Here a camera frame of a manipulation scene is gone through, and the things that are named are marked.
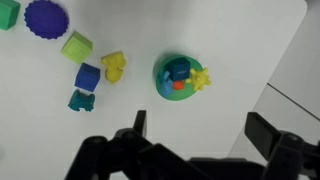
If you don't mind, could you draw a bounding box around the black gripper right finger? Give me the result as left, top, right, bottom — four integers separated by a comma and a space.
244, 112, 280, 160

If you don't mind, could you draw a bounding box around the yellow toy figure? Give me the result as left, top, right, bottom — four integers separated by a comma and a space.
101, 51, 126, 84

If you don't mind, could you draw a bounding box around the dark blue cube in bowl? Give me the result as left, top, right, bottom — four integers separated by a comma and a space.
167, 57, 191, 81

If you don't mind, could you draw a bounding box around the yellow spiky toy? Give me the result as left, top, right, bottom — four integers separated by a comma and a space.
185, 68, 211, 91

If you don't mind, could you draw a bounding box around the lime green cube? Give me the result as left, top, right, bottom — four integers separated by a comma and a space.
61, 31, 93, 64

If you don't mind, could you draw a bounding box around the purple scalloped disc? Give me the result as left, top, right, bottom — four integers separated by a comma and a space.
24, 0, 69, 40

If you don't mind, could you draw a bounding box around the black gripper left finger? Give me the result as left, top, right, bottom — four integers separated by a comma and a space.
133, 110, 147, 137

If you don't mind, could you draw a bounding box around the small orange toy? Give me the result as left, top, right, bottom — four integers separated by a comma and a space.
173, 81, 184, 90

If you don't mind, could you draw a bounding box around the green bowl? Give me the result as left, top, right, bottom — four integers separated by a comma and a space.
153, 54, 203, 101

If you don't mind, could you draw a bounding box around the teal toy figure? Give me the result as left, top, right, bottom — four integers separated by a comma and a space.
68, 90, 95, 112

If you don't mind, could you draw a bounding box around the light blue toy in bowl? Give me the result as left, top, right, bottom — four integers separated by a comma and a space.
161, 71, 173, 97

